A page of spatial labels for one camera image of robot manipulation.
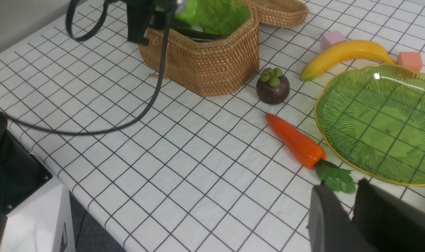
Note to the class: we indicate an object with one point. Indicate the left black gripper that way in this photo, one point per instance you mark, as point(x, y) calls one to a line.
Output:
point(150, 14)

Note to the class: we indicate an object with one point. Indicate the green leaf-shaped glass plate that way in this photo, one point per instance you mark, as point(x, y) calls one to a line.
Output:
point(374, 120)

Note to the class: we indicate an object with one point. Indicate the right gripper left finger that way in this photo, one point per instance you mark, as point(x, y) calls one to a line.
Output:
point(329, 227)

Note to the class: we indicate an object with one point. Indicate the orange foam cube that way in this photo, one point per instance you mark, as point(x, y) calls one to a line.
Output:
point(411, 60)

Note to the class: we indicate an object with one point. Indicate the woven wicker basket lid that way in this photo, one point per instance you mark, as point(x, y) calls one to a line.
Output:
point(279, 13)

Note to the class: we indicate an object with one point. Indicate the woven wicker basket green lining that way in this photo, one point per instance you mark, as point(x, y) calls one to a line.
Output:
point(222, 66)

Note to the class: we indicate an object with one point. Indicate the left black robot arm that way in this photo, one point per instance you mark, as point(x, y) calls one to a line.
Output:
point(20, 173)

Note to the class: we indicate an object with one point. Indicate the dark purple toy mangosteen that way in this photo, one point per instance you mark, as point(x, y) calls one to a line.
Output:
point(273, 87)

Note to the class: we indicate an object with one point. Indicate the yellow toy banana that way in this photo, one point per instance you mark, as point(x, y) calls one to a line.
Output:
point(344, 51)

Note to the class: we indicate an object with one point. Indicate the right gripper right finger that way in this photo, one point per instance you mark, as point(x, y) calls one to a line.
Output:
point(386, 223)

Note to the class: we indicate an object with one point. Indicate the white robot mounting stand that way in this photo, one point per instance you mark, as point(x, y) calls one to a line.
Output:
point(42, 223)

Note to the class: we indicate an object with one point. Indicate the white black grid tablecloth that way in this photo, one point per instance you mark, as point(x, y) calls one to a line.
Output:
point(196, 174)

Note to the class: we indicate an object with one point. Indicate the orange toy carrot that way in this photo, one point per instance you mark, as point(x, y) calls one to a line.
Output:
point(311, 155)

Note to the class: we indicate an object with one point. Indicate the pink foam cube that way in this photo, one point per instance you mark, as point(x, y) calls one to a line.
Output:
point(331, 38)

